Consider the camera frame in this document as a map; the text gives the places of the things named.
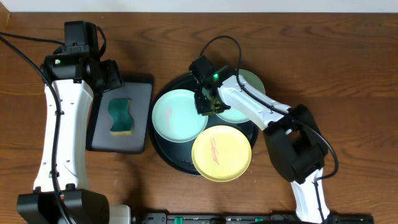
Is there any pale green plate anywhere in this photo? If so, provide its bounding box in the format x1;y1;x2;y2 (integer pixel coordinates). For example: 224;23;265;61
217;69;266;123

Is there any light blue plate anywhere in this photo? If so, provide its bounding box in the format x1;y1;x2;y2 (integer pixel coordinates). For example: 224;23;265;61
152;89;208;142

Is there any green yellow sponge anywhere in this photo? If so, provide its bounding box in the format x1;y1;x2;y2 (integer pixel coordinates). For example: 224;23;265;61
108;98;134;136

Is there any yellow plate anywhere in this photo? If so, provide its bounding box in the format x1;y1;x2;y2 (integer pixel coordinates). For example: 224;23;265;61
192;125;252;182

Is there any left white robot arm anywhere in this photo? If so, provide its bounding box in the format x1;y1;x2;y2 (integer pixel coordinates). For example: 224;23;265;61
17;53;132;223

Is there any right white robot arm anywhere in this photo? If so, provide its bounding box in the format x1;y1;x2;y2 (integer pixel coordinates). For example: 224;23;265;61
190;66;334;223

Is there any black rectangular tray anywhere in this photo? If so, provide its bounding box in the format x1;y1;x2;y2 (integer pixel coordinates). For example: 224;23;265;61
86;73;154;154

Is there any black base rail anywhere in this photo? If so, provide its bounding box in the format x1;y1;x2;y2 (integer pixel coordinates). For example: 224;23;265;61
141;213;375;224

